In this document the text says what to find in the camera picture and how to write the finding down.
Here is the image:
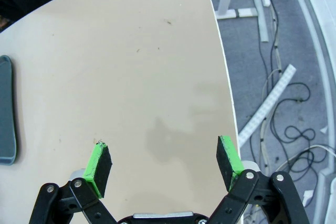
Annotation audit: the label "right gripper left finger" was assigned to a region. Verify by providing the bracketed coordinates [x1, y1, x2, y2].
[28, 142, 118, 224]

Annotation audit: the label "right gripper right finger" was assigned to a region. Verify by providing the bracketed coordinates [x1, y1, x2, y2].
[207, 135, 311, 224]

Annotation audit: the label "black floor cable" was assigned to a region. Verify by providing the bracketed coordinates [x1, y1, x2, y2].
[246, 81, 329, 183]

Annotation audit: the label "white floor cable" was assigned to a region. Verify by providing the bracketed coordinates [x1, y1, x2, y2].
[275, 144, 336, 175]

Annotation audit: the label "white floor cable duct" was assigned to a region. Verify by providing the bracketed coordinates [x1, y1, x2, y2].
[247, 0, 270, 42]

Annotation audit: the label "white perforated bar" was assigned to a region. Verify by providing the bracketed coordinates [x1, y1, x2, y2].
[237, 63, 298, 148]

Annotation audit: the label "large black serving tray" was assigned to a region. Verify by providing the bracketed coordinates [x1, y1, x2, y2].
[0, 55, 19, 167]

